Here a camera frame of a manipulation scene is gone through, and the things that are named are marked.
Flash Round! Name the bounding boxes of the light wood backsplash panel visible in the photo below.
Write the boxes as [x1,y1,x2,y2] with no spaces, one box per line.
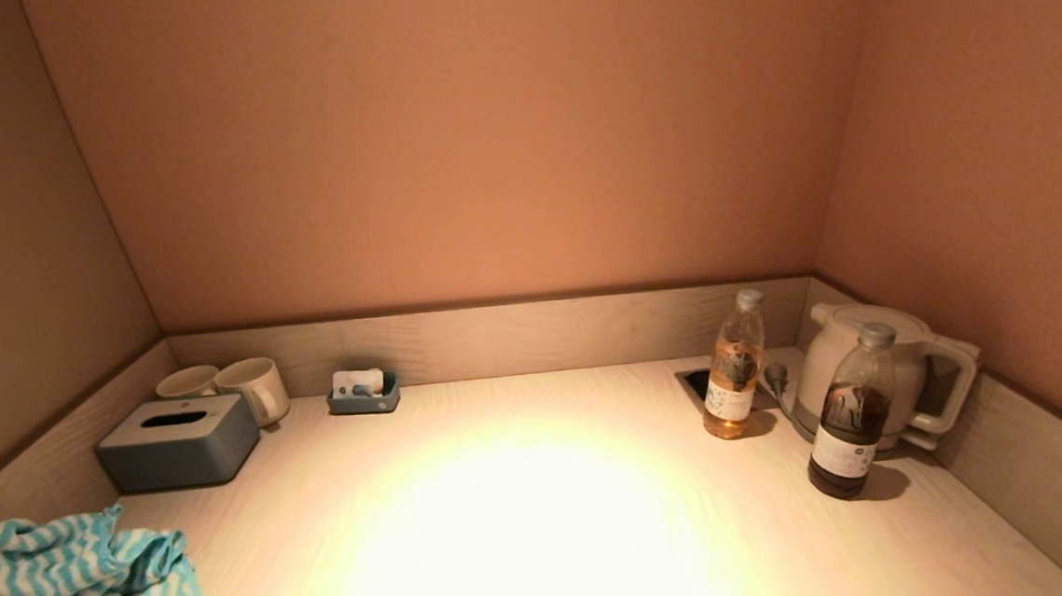
[792,259,1062,596]
[0,339,189,551]
[165,275,820,407]

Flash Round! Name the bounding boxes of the black recessed socket box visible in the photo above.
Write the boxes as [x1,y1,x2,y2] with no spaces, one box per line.
[676,362,779,417]

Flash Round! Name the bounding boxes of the white sachet packets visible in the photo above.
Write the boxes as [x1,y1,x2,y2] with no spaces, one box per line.
[331,367,386,399]

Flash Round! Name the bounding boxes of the small grey-blue tray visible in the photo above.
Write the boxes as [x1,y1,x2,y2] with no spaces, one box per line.
[325,371,403,418]

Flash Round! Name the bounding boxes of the amber tea plastic bottle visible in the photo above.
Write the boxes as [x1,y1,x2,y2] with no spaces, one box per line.
[695,287,775,442]

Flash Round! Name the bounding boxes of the white ceramic mug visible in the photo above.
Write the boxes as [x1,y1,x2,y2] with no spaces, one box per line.
[155,363,222,402]
[213,355,292,431]

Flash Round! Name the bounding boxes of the white electric kettle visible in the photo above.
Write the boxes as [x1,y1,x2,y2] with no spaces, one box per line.
[789,293,986,449]

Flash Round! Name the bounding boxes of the dark tea plastic bottle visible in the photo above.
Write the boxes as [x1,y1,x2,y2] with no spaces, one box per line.
[797,320,910,503]

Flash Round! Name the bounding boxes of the grey tissue box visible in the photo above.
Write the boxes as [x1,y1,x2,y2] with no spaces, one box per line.
[92,392,266,495]

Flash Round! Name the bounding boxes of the grey kettle plug and cord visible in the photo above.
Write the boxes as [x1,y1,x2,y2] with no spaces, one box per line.
[763,359,802,423]

